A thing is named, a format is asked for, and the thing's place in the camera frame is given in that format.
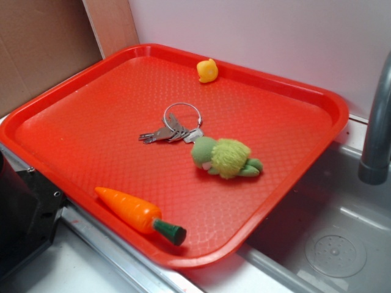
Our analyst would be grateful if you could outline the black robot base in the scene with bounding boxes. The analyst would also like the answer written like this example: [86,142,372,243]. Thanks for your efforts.
[1,154,64,280]

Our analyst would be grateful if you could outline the green plush animal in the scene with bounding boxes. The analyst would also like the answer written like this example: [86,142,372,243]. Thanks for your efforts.
[191,137,263,179]

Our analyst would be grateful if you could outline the red plastic tray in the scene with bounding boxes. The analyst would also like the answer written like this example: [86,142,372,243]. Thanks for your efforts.
[1,45,349,269]

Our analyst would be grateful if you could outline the yellow rubber duck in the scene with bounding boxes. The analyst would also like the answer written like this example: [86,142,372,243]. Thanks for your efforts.
[196,59,218,83]

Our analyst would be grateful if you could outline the orange plastic toy carrot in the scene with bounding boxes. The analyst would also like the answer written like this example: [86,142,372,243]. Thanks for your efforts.
[94,187,187,246]

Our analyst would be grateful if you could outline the light wooden board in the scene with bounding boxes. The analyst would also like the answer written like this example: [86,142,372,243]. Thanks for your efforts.
[82,0,139,58]

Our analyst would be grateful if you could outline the grey toy sink basin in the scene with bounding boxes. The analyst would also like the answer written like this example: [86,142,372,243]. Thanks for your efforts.
[183,142,391,293]

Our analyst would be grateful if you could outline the grey toy faucet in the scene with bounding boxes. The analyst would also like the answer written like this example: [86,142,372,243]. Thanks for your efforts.
[358,55,390,185]

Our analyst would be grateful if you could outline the brown cardboard panel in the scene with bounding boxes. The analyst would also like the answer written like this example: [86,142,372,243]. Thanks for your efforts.
[1,1,101,117]

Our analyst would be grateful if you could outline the silver keys on ring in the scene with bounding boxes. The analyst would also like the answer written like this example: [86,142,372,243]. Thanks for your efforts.
[138,102,204,144]

